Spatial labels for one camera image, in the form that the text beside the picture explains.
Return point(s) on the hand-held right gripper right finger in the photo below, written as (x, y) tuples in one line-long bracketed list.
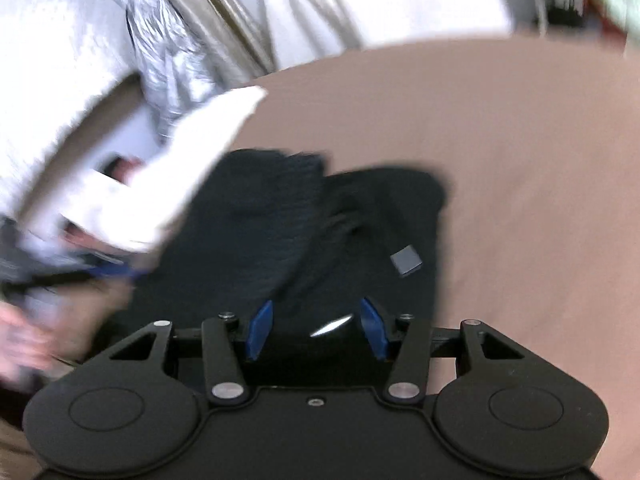
[(375, 330)]

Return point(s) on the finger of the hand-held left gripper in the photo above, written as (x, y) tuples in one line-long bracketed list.
[(120, 273)]

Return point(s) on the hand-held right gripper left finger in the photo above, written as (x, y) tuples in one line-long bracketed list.
[(260, 330)]

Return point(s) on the black knit sweater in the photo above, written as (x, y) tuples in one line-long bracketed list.
[(260, 220)]

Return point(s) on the white garment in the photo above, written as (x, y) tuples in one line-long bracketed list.
[(190, 160)]

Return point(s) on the person's left hand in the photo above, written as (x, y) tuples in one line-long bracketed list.
[(25, 340)]

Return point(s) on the silver quilted insulation sheet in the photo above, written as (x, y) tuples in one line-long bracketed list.
[(50, 60)]

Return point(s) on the beige curtain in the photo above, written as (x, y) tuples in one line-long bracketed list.
[(220, 10)]

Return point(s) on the white draped sheet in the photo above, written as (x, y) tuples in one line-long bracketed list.
[(375, 0)]

